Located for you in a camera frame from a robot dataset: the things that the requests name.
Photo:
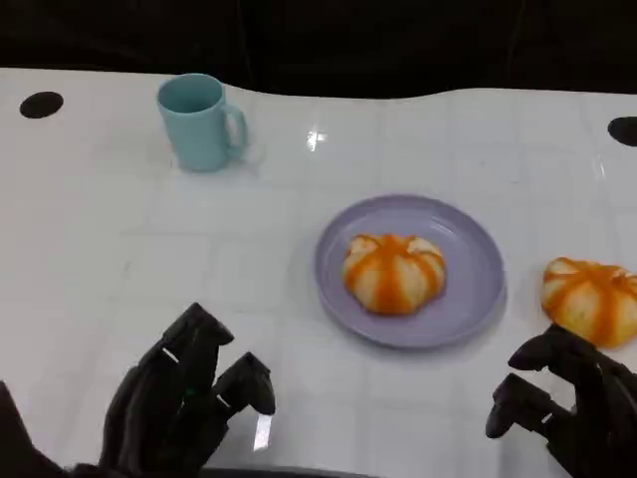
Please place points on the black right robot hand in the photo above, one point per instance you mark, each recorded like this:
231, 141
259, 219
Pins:
604, 413

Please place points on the orange white toy bread roll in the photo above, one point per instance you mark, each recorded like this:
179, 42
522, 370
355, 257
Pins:
589, 299
393, 274

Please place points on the lilac plate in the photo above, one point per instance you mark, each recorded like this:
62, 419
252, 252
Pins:
468, 279

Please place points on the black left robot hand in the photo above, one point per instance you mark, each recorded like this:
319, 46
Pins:
154, 413

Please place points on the pale green mug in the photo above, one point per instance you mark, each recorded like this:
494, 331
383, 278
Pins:
194, 134

